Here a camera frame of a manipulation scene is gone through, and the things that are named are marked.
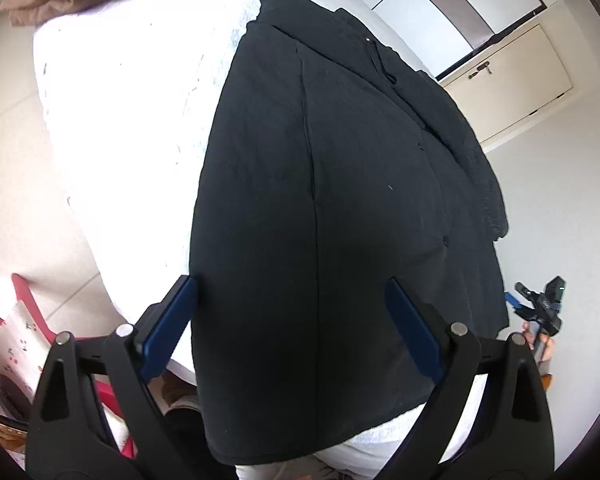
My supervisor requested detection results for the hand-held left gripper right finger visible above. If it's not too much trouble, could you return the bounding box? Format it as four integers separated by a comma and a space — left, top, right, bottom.
384, 277, 556, 480

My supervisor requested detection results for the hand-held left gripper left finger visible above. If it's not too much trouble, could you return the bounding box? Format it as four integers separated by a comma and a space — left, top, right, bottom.
25, 275, 201, 480

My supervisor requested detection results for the black jacket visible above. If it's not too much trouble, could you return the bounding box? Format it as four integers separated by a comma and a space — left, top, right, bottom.
189, 0, 512, 467

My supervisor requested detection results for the person's right hand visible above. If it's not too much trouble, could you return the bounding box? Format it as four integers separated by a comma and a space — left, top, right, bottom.
521, 319, 556, 363

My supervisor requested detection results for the dark shoe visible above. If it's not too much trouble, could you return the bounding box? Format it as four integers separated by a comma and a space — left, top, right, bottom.
162, 395, 203, 441

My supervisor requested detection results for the red plastic stool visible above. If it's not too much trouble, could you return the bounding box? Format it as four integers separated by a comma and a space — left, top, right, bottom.
0, 272, 138, 461

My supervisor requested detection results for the white printed cloth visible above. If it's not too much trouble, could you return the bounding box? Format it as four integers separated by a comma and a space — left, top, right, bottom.
0, 305, 48, 416

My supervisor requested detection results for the bed with quilted mattress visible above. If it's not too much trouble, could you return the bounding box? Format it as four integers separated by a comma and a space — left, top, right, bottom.
32, 0, 481, 466

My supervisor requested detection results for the cream door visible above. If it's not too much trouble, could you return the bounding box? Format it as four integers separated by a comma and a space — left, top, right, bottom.
439, 10, 578, 153

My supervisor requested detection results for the white and grey wardrobe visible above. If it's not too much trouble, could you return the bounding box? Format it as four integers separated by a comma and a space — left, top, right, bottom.
330, 0, 568, 81

